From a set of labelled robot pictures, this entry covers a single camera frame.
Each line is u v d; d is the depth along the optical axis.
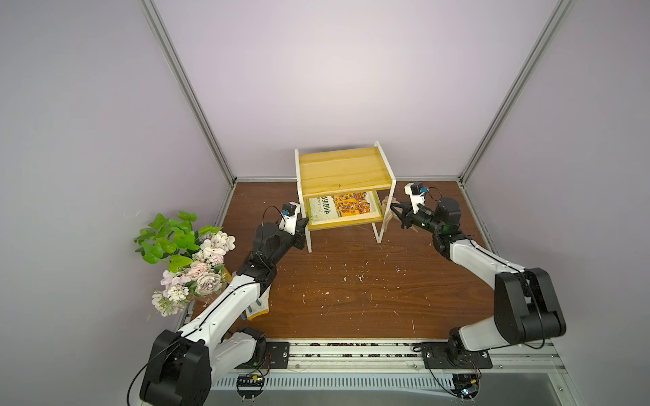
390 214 0.82
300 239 0.71
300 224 0.71
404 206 0.76
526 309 0.43
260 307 0.82
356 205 0.89
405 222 0.76
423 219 0.74
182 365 0.39
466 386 0.71
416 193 0.73
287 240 0.70
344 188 0.74
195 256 0.64
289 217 0.67
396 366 0.73
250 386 0.71
